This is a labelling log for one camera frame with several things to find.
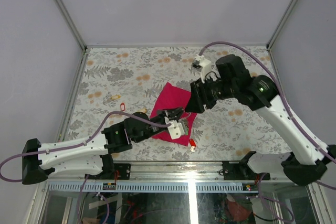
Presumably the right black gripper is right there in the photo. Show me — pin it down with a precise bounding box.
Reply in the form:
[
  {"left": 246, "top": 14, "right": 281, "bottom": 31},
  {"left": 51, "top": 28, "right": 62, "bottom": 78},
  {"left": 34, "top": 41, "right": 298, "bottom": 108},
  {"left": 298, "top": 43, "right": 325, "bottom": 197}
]
[{"left": 184, "top": 74, "right": 237, "bottom": 113}]

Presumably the large keyring with keys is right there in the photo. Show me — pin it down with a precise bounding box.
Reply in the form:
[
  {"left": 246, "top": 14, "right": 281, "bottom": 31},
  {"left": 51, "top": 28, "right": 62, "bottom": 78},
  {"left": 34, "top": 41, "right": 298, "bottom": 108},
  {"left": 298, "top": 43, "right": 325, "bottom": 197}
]
[{"left": 179, "top": 113, "right": 191, "bottom": 135}]

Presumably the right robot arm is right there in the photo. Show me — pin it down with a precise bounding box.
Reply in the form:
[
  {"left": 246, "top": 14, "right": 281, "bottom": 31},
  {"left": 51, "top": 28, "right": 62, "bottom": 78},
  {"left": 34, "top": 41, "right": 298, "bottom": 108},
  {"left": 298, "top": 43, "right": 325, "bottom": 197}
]
[{"left": 185, "top": 55, "right": 335, "bottom": 186}]

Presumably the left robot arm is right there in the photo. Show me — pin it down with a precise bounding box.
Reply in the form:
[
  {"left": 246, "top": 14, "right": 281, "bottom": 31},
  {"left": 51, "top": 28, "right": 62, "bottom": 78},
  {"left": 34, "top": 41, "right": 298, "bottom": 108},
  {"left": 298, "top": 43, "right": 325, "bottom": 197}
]
[{"left": 22, "top": 108, "right": 189, "bottom": 185}]

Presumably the pink folded cloth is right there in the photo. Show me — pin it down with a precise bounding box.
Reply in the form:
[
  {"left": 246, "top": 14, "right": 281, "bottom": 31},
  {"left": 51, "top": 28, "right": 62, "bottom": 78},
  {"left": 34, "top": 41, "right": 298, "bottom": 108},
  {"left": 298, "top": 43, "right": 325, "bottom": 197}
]
[{"left": 150, "top": 83, "right": 197, "bottom": 146}]

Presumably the red outline key tag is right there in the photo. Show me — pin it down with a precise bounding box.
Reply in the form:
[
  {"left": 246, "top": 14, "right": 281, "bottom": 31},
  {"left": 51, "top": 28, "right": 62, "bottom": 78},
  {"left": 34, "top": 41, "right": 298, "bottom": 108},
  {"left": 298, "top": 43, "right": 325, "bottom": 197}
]
[{"left": 120, "top": 103, "right": 126, "bottom": 112}]

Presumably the small yellow key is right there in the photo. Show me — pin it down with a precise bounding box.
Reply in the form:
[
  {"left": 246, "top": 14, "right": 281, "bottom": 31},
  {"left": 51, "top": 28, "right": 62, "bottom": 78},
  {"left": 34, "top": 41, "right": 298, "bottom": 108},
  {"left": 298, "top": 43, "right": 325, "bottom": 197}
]
[{"left": 110, "top": 95, "right": 121, "bottom": 101}]

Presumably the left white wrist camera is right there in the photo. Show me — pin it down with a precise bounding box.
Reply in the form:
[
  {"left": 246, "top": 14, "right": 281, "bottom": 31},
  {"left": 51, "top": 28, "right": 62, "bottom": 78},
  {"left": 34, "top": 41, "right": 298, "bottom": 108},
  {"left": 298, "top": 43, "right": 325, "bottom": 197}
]
[{"left": 166, "top": 120, "right": 186, "bottom": 140}]

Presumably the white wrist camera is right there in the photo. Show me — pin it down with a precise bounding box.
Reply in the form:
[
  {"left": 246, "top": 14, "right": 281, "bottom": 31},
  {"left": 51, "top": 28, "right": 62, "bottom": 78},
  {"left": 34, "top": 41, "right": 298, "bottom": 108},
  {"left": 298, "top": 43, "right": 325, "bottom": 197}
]
[
  {"left": 192, "top": 55, "right": 212, "bottom": 83},
  {"left": 166, "top": 120, "right": 186, "bottom": 140}
]

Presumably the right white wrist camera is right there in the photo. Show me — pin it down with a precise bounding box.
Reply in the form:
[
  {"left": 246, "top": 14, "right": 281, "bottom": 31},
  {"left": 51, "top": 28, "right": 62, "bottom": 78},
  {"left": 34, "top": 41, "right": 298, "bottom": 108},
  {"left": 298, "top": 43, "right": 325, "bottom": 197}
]
[{"left": 192, "top": 55, "right": 212, "bottom": 83}]

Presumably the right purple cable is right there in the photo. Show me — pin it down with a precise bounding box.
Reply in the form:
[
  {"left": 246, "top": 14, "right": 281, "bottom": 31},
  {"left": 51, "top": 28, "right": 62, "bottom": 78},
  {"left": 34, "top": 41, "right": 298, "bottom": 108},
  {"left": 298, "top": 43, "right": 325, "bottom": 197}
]
[{"left": 201, "top": 41, "right": 336, "bottom": 190}]

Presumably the purple cable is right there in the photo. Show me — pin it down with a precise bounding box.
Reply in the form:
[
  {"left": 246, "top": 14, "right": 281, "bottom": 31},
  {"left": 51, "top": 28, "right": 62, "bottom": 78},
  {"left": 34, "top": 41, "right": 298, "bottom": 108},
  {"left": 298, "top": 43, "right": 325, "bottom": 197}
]
[
  {"left": 201, "top": 41, "right": 336, "bottom": 190},
  {"left": 0, "top": 111, "right": 173, "bottom": 183}
]

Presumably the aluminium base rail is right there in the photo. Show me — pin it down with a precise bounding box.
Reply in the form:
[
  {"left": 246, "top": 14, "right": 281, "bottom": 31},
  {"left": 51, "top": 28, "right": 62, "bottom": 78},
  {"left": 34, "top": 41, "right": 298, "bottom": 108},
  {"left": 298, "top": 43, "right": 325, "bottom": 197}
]
[{"left": 46, "top": 161, "right": 287, "bottom": 193}]

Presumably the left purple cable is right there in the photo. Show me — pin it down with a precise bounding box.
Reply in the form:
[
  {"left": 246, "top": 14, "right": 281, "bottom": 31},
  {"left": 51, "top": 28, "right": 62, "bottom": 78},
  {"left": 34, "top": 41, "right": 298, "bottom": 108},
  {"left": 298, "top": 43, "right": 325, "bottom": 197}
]
[{"left": 0, "top": 111, "right": 173, "bottom": 183}]

